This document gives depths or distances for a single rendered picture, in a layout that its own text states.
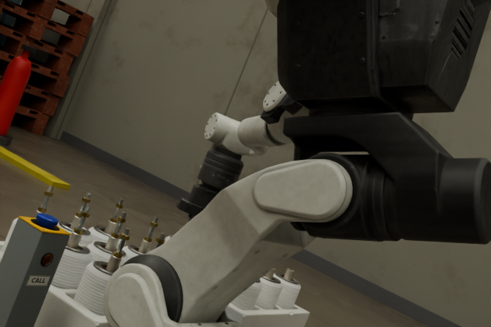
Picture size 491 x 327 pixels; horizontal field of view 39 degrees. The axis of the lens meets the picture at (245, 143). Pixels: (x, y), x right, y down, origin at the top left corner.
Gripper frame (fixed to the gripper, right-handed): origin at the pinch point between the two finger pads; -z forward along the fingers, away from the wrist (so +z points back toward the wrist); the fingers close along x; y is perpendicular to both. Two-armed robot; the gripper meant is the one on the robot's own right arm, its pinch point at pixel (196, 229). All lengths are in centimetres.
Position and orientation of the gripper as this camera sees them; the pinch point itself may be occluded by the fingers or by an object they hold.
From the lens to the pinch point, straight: 158.2
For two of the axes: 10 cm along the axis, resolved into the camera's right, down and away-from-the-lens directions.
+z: 3.7, -9.3, -0.1
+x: 9.2, 3.7, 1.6
